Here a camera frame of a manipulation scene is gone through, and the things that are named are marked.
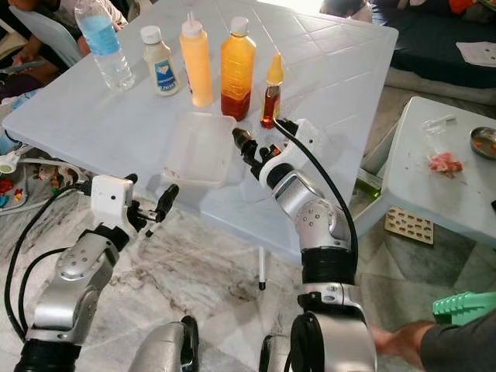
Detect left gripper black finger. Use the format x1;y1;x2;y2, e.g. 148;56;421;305
155;184;181;226

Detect clear plastic food container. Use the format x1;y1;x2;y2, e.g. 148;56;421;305
164;112;239;190

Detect bare person hand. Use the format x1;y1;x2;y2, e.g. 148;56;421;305
370;325;435;371

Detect small yellow-capped dark sauce bottle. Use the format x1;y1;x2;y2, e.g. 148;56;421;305
260;52;285;130

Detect amber liquid bottle white cap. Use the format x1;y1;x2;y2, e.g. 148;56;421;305
219;17;258;122

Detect orange sauce squeeze bottle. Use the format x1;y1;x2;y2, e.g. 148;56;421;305
178;12;215;109

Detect large white plastic table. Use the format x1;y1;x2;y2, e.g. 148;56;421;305
4;0;401;292

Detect small white mayonnaise bottle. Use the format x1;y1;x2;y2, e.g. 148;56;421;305
139;26;182;97

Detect colourful baby bouncer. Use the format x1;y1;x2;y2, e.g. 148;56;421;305
0;93;88;216

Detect silver left robot leg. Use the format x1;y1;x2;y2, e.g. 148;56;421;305
128;316;201;372

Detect silver robot leg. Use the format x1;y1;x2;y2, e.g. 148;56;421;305
260;333;305;372
128;316;201;372

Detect small white plastic table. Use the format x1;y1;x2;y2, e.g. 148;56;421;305
353;97;496;250

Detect person in grey clothes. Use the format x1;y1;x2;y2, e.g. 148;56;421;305
318;0;374;22

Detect wooden grid trivet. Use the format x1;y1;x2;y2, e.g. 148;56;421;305
384;206;436;246

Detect clear water bottle blue label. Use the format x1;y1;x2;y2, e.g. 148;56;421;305
74;0;137;92

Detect plastic bag with pink meat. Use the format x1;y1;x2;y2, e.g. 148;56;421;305
421;115;467;181

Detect dark mobile phone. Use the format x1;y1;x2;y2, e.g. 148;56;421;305
2;60;49;77

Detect silver right robot leg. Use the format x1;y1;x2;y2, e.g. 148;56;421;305
260;333;305;372

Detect white plastic chair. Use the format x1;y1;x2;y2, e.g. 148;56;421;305
31;6;108;72

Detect dark blue sofa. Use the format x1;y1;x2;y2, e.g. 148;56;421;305
370;0;496;92

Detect seated person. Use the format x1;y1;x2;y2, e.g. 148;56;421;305
0;0;117;100

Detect metal bowl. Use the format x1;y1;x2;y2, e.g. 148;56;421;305
470;126;496;160

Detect white paper sheet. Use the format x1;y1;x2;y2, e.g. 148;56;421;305
456;40;496;69

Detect green plastic item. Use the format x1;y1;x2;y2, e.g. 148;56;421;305
432;291;496;327

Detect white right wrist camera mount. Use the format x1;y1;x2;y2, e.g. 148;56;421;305
260;119;325;187

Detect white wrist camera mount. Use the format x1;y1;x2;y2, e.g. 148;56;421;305
260;119;325;187
91;174;135;233

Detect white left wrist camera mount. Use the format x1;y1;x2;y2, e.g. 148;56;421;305
91;174;135;233

